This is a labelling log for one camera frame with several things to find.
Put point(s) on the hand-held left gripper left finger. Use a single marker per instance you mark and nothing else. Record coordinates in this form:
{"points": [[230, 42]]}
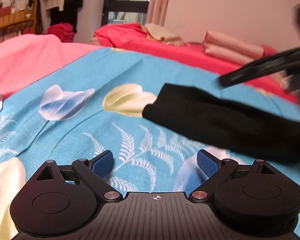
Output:
{"points": [[102, 163]]}

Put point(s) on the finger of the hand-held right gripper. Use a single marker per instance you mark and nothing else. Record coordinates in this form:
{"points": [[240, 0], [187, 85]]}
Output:
{"points": [[252, 71]]}

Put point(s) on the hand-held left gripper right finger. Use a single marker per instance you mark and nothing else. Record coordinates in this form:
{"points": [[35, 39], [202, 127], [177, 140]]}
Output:
{"points": [[207, 163]]}

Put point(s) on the black pants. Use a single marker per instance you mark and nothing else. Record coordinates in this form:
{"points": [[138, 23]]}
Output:
{"points": [[227, 120]]}

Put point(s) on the red folded clothes pile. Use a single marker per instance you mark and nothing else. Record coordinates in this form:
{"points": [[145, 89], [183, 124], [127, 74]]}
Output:
{"points": [[61, 31], [269, 51]]}

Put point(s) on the pink folded quilt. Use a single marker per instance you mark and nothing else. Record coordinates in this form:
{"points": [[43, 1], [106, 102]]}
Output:
{"points": [[222, 53], [235, 42]]}

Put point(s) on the blue floral bedsheet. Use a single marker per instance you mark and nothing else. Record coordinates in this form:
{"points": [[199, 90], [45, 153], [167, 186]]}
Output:
{"points": [[95, 110]]}

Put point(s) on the beige towel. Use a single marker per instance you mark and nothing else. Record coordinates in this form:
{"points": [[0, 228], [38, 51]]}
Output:
{"points": [[162, 36]]}

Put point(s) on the pink curtain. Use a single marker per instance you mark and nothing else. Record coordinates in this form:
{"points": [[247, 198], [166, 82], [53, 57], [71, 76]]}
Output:
{"points": [[158, 2]]}

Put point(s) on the pink blanket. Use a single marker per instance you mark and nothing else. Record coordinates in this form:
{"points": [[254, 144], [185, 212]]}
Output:
{"points": [[35, 57]]}

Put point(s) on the red bedsheet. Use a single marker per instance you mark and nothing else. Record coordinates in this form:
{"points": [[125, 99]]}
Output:
{"points": [[130, 36]]}

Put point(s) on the dark framed window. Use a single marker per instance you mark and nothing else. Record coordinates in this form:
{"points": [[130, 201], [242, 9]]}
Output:
{"points": [[125, 5]]}

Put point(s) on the black hanging garment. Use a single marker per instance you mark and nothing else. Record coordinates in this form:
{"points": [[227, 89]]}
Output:
{"points": [[71, 2]]}

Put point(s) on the dark patterned hanging garment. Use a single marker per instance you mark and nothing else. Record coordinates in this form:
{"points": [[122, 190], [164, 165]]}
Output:
{"points": [[36, 10]]}

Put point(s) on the wooden shelf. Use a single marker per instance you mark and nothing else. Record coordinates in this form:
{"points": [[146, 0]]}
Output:
{"points": [[12, 20]]}

